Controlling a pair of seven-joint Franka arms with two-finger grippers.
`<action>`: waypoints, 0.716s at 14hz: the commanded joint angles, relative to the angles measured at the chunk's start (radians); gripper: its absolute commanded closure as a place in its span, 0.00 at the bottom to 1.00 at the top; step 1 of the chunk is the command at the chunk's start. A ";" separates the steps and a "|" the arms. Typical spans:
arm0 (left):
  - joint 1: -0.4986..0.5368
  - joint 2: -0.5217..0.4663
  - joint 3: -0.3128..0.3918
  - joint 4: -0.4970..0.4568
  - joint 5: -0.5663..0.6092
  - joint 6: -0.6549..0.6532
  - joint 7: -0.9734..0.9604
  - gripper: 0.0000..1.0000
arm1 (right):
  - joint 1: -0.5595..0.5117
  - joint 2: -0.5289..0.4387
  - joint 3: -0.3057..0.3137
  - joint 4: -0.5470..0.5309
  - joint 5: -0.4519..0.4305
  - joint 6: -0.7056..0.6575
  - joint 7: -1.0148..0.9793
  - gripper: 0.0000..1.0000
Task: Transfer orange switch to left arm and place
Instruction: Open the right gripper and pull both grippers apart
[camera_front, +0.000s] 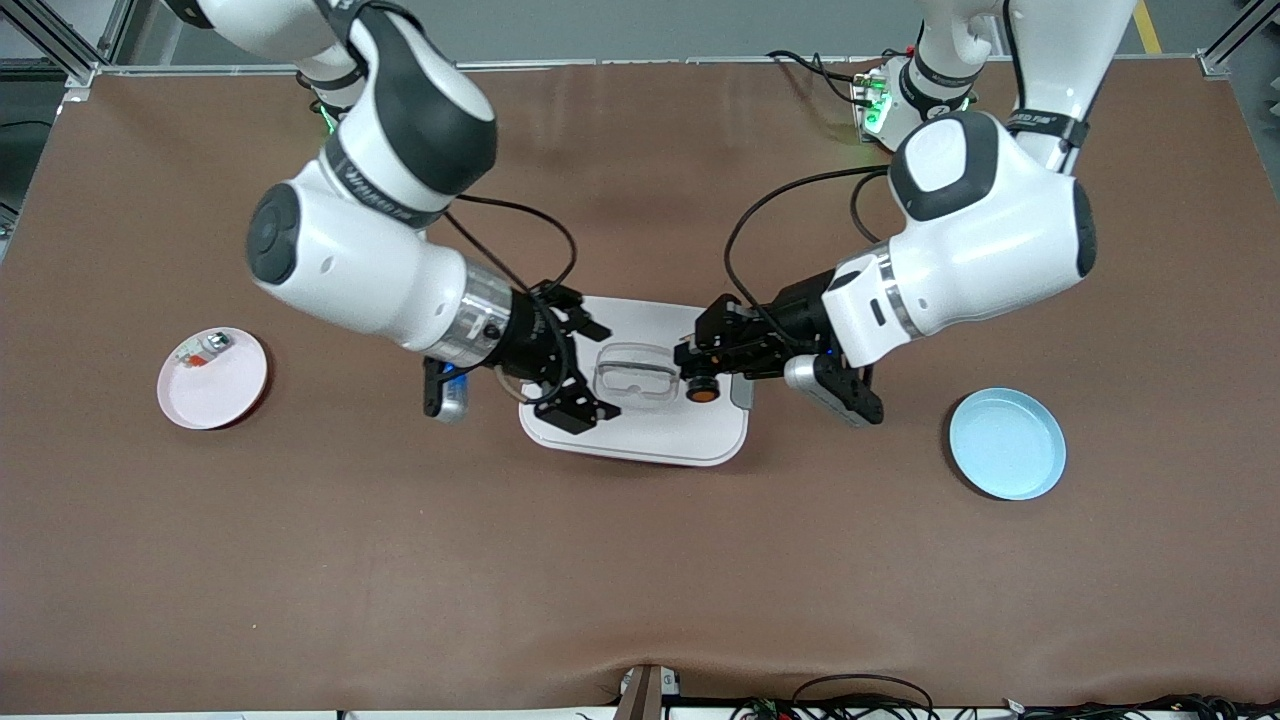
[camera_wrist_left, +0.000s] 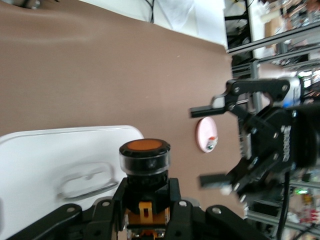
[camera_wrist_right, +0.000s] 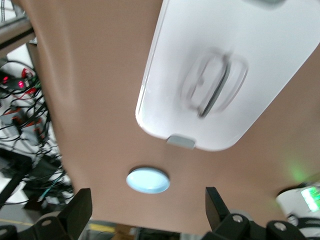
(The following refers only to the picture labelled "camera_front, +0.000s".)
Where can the white lidded box grey clips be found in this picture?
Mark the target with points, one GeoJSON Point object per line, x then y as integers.
{"type": "Point", "coordinates": [650, 440]}

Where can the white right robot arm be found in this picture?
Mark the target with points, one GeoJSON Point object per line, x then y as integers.
{"type": "Point", "coordinates": [340, 260]}

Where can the small white orange switch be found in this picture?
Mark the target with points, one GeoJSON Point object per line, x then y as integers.
{"type": "Point", "coordinates": [203, 350]}

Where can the brown table mat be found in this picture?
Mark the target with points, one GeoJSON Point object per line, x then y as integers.
{"type": "Point", "coordinates": [640, 560]}

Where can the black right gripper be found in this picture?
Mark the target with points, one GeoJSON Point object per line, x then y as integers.
{"type": "Point", "coordinates": [526, 338]}

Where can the aluminium frame post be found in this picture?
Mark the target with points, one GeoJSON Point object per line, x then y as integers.
{"type": "Point", "coordinates": [80, 65]}
{"type": "Point", "coordinates": [1225, 45]}

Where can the pink round plate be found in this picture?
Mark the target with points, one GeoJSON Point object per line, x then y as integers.
{"type": "Point", "coordinates": [215, 390]}

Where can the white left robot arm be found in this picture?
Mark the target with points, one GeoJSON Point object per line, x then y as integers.
{"type": "Point", "coordinates": [980, 240]}

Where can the light blue round plate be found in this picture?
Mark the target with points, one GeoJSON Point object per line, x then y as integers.
{"type": "Point", "coordinates": [1007, 443]}

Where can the grey metal table bracket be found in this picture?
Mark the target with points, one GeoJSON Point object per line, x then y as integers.
{"type": "Point", "coordinates": [648, 692]}

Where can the aluminium table edge rail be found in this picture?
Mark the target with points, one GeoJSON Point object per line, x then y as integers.
{"type": "Point", "coordinates": [650, 62]}

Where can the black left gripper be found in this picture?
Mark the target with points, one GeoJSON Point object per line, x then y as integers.
{"type": "Point", "coordinates": [797, 312]}

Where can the black switch orange button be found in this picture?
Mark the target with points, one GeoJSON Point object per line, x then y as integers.
{"type": "Point", "coordinates": [702, 393]}

